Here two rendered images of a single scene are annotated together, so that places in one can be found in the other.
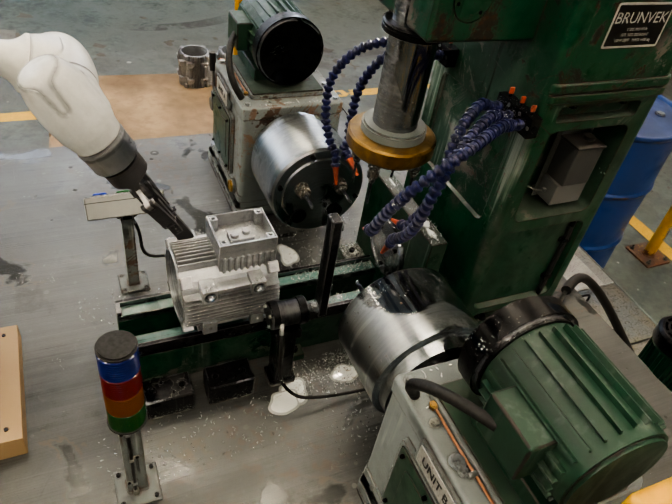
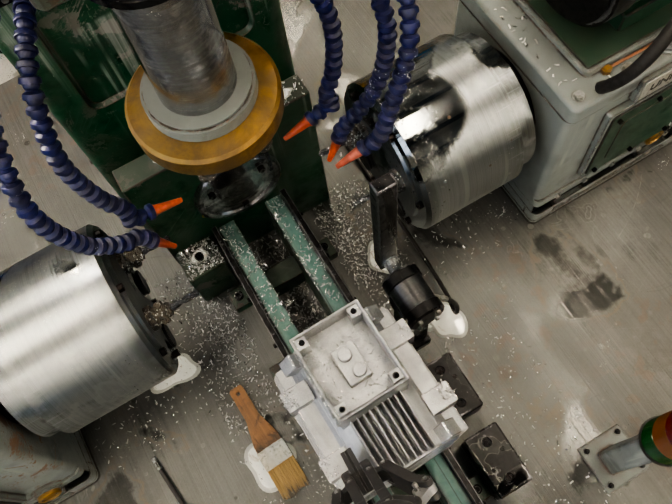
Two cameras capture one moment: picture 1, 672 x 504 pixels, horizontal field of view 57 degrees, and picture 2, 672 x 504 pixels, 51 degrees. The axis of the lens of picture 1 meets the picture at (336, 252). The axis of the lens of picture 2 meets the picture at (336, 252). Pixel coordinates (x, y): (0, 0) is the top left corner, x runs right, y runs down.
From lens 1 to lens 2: 0.98 m
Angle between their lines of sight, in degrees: 49
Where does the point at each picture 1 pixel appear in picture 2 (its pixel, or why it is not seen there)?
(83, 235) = not seen: outside the picture
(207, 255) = (395, 408)
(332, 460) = (508, 253)
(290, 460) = (522, 297)
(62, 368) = not seen: outside the picture
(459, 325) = (469, 49)
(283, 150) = (97, 347)
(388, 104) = (219, 64)
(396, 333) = (490, 123)
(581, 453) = not seen: outside the picture
